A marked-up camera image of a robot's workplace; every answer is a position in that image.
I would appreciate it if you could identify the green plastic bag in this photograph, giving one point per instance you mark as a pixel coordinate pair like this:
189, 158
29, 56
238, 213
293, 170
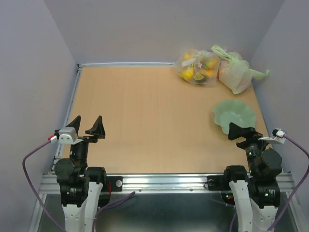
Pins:
235, 72

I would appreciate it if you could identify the green wavy bowl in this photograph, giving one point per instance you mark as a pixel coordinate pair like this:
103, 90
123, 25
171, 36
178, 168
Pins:
234, 111

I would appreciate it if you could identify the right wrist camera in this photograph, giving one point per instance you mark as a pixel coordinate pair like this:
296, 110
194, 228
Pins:
277, 137

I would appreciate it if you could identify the aluminium front rail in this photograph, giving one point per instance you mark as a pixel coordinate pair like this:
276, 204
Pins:
163, 183

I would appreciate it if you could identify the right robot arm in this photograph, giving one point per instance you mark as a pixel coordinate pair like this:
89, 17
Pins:
255, 191

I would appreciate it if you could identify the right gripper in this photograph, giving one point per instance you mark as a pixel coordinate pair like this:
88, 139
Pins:
235, 131

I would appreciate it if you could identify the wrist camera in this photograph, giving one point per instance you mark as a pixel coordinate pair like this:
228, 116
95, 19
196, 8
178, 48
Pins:
277, 137
66, 135

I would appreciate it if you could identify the clear bag of fruit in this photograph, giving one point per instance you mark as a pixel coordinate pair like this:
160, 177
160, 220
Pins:
198, 67

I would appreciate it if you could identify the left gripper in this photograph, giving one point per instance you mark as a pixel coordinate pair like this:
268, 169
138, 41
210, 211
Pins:
98, 129

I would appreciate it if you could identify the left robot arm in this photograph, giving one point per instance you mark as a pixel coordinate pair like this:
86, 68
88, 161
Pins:
80, 185

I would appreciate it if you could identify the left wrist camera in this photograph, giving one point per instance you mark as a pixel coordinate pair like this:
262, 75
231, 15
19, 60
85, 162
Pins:
66, 135

